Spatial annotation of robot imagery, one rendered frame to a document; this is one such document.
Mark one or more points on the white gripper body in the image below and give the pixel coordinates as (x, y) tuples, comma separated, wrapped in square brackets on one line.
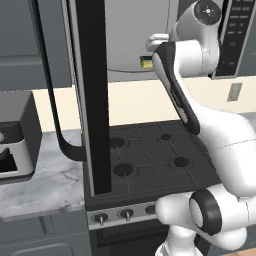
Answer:
[(157, 39)]

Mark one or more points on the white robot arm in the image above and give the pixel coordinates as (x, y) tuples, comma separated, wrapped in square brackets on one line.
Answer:
[(230, 146)]

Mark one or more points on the grey microwave oven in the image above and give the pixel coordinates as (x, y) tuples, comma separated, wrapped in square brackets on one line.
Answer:
[(133, 33)]

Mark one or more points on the yellow and green sponge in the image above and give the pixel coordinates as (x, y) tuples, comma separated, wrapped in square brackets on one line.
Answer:
[(146, 62)]

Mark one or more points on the black hob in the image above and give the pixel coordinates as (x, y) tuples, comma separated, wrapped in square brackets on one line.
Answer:
[(150, 156)]

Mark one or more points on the black oven knob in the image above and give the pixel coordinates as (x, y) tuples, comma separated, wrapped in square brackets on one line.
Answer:
[(150, 209), (127, 214), (100, 219)]

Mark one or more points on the black and white coffee machine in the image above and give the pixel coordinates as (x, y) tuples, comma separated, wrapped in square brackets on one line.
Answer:
[(20, 150)]

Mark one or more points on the black oven with grey panel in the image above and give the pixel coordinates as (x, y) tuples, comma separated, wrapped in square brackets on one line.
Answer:
[(126, 240)]

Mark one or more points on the grey drawer front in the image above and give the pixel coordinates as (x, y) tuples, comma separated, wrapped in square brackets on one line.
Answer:
[(40, 228)]

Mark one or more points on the grey base cupboard door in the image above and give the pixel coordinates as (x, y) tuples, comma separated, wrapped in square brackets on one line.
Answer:
[(43, 250)]

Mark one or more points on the grey wall cupboard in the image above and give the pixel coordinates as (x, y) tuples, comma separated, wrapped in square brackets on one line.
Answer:
[(249, 50)]

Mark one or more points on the grey wall socket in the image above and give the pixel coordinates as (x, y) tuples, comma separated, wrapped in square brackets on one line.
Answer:
[(235, 92)]

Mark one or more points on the grey wall cupboard door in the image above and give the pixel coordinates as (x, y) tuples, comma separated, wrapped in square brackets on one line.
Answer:
[(58, 40), (16, 30)]

